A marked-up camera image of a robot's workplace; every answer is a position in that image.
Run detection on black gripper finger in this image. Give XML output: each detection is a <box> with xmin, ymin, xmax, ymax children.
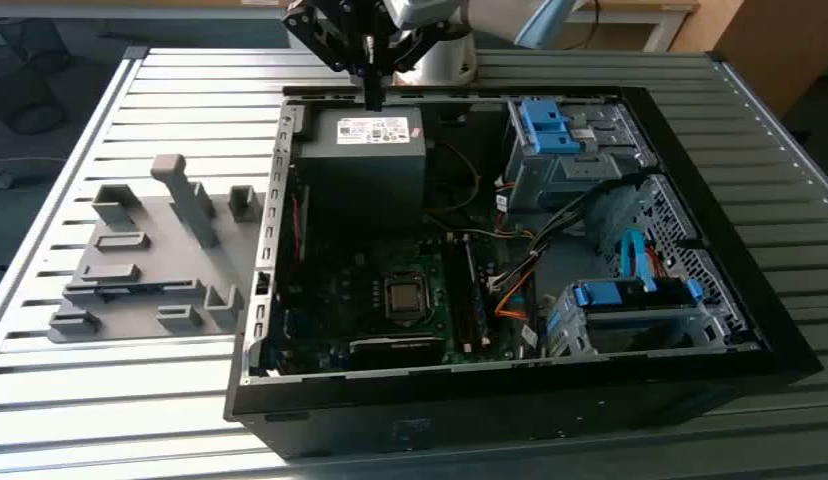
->
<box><xmin>283</xmin><ymin>12</ymin><xmax>375</xmax><ymax>112</ymax></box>
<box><xmin>371</xmin><ymin>27</ymin><xmax>450</xmax><ymax>112</ymax></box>

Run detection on wooden cabinet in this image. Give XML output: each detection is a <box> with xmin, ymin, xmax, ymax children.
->
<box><xmin>713</xmin><ymin>0</ymin><xmax>828</xmax><ymax>119</ymax></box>

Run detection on socket cover metal frame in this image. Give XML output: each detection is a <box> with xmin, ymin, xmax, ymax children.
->
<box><xmin>382</xmin><ymin>270</ymin><xmax>433</xmax><ymax>324</ymax></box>

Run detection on yellow wire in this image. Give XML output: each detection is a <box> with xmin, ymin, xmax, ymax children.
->
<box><xmin>423</xmin><ymin>140</ymin><xmax>483</xmax><ymax>217</ymax></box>

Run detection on red fan wire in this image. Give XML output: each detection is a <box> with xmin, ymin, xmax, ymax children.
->
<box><xmin>290</xmin><ymin>192</ymin><xmax>307</xmax><ymax>264</ymax></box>

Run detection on CPU socket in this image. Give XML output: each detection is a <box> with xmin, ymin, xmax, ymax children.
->
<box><xmin>379</xmin><ymin>268</ymin><xmax>434</xmax><ymax>325</ymax></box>

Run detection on silver disk bay cage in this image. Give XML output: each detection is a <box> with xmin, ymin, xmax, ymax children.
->
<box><xmin>545</xmin><ymin>278</ymin><xmax>762</xmax><ymax>357</ymax></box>

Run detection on coloured power wires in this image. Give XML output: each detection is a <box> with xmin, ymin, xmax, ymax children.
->
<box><xmin>463</xmin><ymin>227</ymin><xmax>535</xmax><ymax>242</ymax></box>

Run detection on black power cable bundle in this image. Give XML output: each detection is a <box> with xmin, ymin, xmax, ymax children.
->
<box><xmin>519</xmin><ymin>175</ymin><xmax>646</xmax><ymax>281</ymax></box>

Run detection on orange SATA cable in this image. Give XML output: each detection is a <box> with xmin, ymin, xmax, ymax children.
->
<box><xmin>494</xmin><ymin>282</ymin><xmax>530</xmax><ymax>320</ymax></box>

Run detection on blue SATA cable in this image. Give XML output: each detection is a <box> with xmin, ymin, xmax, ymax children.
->
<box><xmin>620</xmin><ymin>227</ymin><xmax>658</xmax><ymax>292</ymax></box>

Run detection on black office chair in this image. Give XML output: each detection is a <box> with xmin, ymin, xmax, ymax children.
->
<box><xmin>0</xmin><ymin>17</ymin><xmax>79</xmax><ymax>137</ymax></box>

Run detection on wooden desk white frame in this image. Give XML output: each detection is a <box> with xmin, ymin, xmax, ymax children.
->
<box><xmin>0</xmin><ymin>0</ymin><xmax>701</xmax><ymax>54</ymax></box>

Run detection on silver CPU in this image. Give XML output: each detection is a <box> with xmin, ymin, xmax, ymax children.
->
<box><xmin>389</xmin><ymin>281</ymin><xmax>423</xmax><ymax>317</ymax></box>

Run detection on black PC case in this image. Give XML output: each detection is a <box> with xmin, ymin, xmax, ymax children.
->
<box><xmin>223</xmin><ymin>84</ymin><xmax>826</xmax><ymax>460</ymax></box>

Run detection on green motherboard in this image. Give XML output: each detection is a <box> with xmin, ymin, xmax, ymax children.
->
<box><xmin>273</xmin><ymin>227</ymin><xmax>542</xmax><ymax>374</ymax></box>

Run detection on blue RAM stick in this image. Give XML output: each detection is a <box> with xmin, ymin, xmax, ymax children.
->
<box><xmin>96</xmin><ymin>282</ymin><xmax>194</xmax><ymax>296</ymax></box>

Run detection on silver drive cage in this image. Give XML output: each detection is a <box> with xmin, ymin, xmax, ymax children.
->
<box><xmin>505</xmin><ymin>98</ymin><xmax>660</xmax><ymax>214</ymax></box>

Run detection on grey power supply unit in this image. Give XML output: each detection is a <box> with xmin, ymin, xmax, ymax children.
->
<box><xmin>291</xmin><ymin>107</ymin><xmax>430</xmax><ymax>236</ymax></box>

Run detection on silver box wrist camera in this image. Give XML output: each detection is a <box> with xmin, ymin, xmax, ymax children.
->
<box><xmin>385</xmin><ymin>0</ymin><xmax>450</xmax><ymax>32</ymax></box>

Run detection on black graphics card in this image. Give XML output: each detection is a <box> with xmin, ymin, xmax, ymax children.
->
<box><xmin>346</xmin><ymin>335</ymin><xmax>449</xmax><ymax>372</ymax></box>

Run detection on black hanging cable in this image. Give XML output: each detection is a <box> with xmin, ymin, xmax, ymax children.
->
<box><xmin>573</xmin><ymin>0</ymin><xmax>606</xmax><ymax>51</ymax></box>

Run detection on blue drive bay bracket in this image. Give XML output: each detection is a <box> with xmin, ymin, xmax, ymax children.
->
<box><xmin>519</xmin><ymin>99</ymin><xmax>583</xmax><ymax>156</ymax></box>

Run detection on hard disk in blue carrier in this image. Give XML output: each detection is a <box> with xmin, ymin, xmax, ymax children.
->
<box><xmin>571</xmin><ymin>280</ymin><xmax>706</xmax><ymax>307</ymax></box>

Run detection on grey parts rack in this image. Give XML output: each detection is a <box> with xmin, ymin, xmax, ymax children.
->
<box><xmin>46</xmin><ymin>153</ymin><xmax>269</xmax><ymax>344</ymax></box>

